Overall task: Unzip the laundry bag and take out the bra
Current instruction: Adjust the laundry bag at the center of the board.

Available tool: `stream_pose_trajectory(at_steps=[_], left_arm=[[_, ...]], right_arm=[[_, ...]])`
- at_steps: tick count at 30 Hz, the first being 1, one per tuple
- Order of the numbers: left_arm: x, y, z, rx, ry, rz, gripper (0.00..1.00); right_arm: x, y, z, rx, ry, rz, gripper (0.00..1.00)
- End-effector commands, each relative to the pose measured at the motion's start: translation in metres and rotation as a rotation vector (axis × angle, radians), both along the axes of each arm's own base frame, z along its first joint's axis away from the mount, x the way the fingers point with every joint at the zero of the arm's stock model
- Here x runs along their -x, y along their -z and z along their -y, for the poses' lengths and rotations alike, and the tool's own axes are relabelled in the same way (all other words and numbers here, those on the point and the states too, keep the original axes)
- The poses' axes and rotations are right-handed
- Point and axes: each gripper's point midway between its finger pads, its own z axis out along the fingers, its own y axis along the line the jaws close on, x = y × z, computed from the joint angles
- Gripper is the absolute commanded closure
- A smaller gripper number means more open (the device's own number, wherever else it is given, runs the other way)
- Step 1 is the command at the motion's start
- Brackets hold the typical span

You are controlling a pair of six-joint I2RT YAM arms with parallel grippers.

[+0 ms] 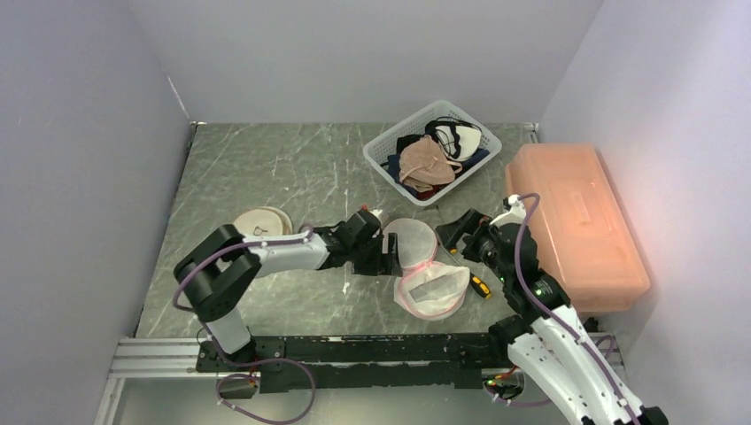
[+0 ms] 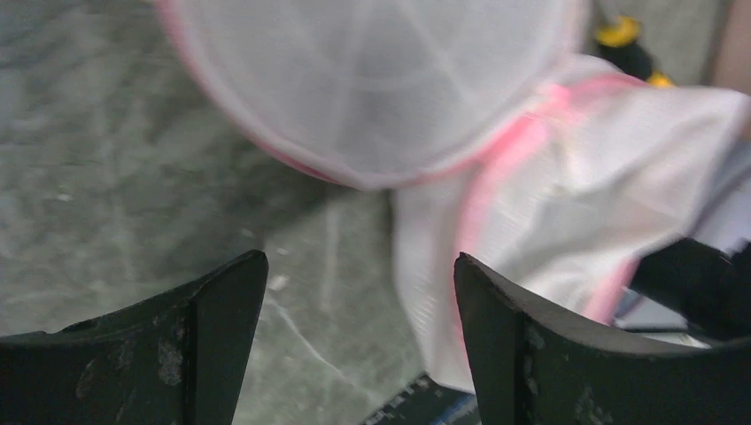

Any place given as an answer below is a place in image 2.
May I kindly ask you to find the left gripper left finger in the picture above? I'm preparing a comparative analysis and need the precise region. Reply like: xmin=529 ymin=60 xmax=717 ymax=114
xmin=1 ymin=251 xmax=268 ymax=424

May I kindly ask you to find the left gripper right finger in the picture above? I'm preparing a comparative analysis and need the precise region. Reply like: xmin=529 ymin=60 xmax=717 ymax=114
xmin=454 ymin=254 xmax=750 ymax=424

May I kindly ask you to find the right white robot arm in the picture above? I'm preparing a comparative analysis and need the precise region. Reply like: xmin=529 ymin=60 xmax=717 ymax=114
xmin=630 ymin=238 xmax=750 ymax=341

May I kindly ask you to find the black yellow short screwdriver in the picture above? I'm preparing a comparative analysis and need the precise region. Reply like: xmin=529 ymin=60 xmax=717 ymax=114
xmin=594 ymin=15 xmax=674 ymax=87

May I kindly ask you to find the orange translucent storage box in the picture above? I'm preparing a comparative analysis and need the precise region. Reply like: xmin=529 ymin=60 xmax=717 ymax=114
xmin=711 ymin=0 xmax=750 ymax=95

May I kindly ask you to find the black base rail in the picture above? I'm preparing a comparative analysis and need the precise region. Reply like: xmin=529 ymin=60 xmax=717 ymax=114
xmin=361 ymin=374 xmax=481 ymax=425

